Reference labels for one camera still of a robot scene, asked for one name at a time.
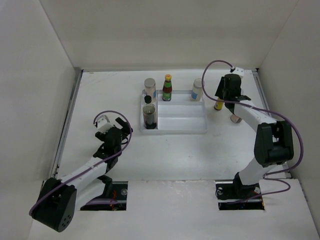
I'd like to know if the small yellow label bottle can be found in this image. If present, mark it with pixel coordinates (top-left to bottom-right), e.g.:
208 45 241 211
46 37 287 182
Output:
214 98 224 111

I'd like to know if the tall white spice jar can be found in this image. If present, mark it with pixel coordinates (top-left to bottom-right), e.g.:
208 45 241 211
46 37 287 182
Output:
190 78 203 102

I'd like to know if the glass bottle black cap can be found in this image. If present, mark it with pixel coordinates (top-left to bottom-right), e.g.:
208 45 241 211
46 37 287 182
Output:
142 95 157 130

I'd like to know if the yellow cap sauce bottle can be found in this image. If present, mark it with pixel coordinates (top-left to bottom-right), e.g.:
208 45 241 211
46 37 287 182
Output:
162 74 172 101

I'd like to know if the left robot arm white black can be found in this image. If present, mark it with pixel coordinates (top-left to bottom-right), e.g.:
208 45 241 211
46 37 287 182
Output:
29 115 133 233

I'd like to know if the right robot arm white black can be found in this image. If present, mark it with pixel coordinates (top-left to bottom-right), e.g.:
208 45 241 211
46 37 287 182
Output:
215 73 294 200

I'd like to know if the brown jar white lid front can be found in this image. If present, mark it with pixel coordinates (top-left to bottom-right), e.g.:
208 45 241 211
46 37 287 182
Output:
230 114 242 124

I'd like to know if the white divided organizer tray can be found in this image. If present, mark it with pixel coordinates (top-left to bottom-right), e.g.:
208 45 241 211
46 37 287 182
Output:
139 89 208 135

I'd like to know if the white powder jar silver lid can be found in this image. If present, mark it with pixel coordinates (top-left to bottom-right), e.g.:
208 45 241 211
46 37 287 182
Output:
144 78 157 103

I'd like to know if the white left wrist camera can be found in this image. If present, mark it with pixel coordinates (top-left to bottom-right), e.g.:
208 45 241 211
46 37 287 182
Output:
95 115 113 134

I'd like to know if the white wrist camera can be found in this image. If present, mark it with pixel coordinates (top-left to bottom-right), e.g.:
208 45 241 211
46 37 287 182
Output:
95 115 113 134
230 67 245 78

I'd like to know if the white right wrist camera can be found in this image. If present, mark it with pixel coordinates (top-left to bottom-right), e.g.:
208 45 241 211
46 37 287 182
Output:
230 67 245 78

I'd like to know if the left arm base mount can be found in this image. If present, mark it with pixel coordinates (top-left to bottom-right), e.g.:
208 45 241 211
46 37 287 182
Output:
80 181 128 211

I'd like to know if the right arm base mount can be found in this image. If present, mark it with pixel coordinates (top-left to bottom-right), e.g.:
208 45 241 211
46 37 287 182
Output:
215 181 265 211

